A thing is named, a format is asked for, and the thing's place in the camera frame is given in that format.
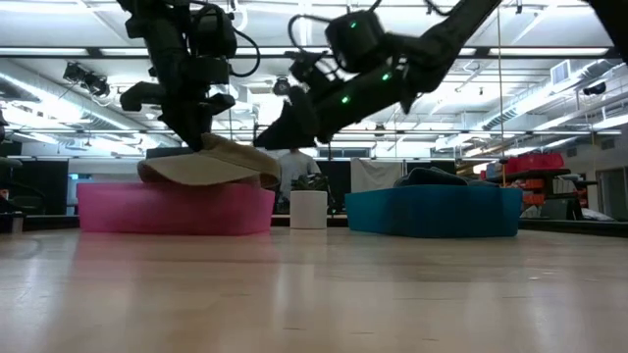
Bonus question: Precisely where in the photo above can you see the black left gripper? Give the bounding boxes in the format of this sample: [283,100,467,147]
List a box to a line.
[119,57,237,152]

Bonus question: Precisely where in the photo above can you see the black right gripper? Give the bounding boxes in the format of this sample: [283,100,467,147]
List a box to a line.
[253,73,390,151]

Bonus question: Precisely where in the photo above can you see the tan cloth hat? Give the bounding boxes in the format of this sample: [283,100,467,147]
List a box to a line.
[136,131,283,190]

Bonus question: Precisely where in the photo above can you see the dark blue cloth hat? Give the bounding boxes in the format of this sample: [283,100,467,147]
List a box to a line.
[392,166,499,189]

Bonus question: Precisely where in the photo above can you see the person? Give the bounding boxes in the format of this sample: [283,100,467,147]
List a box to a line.
[276,147,323,213]

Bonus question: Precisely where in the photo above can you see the small green plant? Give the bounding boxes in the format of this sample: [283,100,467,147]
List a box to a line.
[289,173,332,193]

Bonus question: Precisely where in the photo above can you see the red translucent plastic bin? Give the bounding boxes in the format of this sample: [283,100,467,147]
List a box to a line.
[76,181,277,237]

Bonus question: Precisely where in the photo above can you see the white plant pot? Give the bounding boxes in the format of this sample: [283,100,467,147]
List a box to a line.
[288,189,330,230]

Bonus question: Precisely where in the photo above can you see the white hanging cloth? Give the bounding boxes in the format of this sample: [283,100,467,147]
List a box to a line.
[349,157,404,194]

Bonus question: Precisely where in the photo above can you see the black ceiling device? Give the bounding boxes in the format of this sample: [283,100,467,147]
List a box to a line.
[62,60,112,98]

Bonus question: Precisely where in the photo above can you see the blue plastic bin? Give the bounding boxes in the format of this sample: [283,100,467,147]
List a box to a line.
[343,185,524,239]

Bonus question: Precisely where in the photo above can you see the red storage crates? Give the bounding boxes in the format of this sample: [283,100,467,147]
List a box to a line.
[503,152,566,174]

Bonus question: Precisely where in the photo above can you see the dark storage shelf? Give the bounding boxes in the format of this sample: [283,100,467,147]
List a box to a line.
[483,168,599,222]

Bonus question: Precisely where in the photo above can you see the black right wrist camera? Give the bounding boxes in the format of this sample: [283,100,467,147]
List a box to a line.
[287,13,344,90]

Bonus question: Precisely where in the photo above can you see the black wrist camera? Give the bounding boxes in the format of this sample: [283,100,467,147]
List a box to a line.
[287,13,344,90]
[188,3,261,79]

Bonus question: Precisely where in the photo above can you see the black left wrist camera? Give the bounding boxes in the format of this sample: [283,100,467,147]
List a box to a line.
[188,3,261,79]

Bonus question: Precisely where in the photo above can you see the black aluminium table frame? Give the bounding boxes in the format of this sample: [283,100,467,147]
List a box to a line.
[0,213,628,239]

